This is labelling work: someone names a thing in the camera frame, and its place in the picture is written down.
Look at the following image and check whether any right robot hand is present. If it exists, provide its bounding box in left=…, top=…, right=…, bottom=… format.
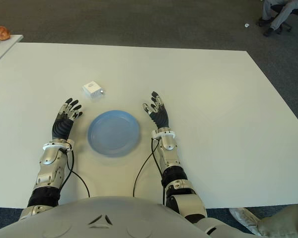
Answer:
left=142, top=91, right=171, bottom=130

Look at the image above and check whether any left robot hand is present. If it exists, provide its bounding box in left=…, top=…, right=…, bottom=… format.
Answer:
left=51, top=97, right=83, bottom=141

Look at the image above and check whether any white cube charger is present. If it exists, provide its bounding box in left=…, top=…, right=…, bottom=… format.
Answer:
left=81, top=80, right=107, bottom=102

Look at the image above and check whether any blue plastic plate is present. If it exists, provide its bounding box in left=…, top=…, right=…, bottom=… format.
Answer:
left=87, top=110, right=141, bottom=157

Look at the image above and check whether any white side table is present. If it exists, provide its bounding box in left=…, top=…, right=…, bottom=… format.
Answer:
left=0, top=34, right=24, bottom=69

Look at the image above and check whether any grey robot torso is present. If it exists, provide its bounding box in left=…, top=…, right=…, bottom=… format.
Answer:
left=0, top=196, right=241, bottom=238

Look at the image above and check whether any brown bread roll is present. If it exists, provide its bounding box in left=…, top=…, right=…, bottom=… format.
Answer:
left=0, top=26, right=11, bottom=41

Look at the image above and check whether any white sneaker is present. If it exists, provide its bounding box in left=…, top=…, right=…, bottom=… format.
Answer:
left=228, top=207, right=261, bottom=235

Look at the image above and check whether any seated person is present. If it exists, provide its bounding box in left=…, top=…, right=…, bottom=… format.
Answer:
left=257, top=0, right=298, bottom=37

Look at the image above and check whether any black office chair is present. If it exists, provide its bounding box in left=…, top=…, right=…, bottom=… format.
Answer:
left=270, top=0, right=298, bottom=33

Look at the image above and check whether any khaki trouser leg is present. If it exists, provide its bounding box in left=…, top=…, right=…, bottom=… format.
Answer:
left=255, top=203, right=298, bottom=238

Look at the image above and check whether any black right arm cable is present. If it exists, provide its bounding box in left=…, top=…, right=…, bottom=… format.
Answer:
left=133, top=137, right=166, bottom=205

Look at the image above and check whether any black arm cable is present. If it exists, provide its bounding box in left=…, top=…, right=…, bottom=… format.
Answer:
left=58, top=147, right=91, bottom=198
left=133, top=137, right=166, bottom=205

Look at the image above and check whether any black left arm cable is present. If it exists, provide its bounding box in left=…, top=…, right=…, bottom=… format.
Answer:
left=58, top=147, right=91, bottom=198

